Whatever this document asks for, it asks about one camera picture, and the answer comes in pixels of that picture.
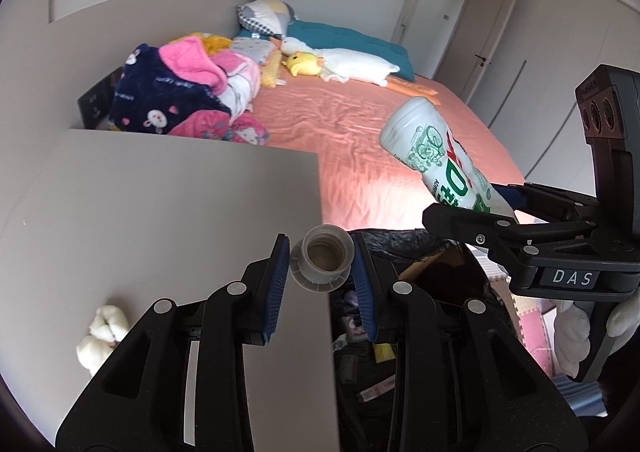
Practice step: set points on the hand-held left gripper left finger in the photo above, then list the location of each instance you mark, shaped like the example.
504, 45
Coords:
277, 287

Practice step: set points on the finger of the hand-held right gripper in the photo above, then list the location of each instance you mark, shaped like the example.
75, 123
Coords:
550, 202
465, 224

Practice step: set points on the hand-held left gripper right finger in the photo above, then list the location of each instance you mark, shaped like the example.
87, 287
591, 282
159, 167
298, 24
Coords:
362, 292

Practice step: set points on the white plastic bottle cap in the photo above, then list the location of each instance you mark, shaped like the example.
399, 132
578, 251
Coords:
322, 257

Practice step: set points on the black trash bag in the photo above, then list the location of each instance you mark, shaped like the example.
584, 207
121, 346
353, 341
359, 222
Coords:
400, 237

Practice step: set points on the white green-print plastic bottle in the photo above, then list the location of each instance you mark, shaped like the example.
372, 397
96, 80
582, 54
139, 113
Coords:
425, 142

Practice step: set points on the person's right hand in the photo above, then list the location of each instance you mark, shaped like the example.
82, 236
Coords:
572, 337

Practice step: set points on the brown cardboard piece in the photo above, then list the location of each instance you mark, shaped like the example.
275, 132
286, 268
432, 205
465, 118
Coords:
430, 262

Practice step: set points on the pastel foam floor mat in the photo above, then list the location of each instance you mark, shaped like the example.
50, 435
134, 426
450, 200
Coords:
530, 332

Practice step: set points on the white wardrobe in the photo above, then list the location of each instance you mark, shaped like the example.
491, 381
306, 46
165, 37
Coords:
560, 57

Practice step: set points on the pink bed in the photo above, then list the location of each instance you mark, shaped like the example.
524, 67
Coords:
350, 122

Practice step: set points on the white goose plush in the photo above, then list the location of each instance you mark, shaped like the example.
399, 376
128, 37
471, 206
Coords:
350, 65

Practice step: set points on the blue striped cloth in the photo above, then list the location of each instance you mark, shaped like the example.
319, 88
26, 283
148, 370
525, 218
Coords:
580, 397

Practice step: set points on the pink white patterned quilt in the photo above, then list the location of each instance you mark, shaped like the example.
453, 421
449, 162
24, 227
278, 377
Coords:
240, 82

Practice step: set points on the yellow patterned bolster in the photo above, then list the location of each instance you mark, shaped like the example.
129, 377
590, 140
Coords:
272, 70

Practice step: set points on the yellow duck plush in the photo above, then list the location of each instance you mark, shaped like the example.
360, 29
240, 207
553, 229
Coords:
302, 65

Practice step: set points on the navy printed blanket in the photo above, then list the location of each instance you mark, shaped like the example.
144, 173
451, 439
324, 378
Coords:
150, 97

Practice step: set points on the pink fleece cloth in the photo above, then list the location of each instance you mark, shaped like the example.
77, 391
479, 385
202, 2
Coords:
185, 57

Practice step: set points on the yellow fleece cloth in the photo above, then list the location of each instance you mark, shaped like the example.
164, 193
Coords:
210, 40

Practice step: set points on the checked patchwork pillow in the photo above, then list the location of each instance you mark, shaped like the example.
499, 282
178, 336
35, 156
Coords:
265, 17

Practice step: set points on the black wall socket panel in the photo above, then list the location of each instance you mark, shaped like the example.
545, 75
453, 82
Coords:
97, 100

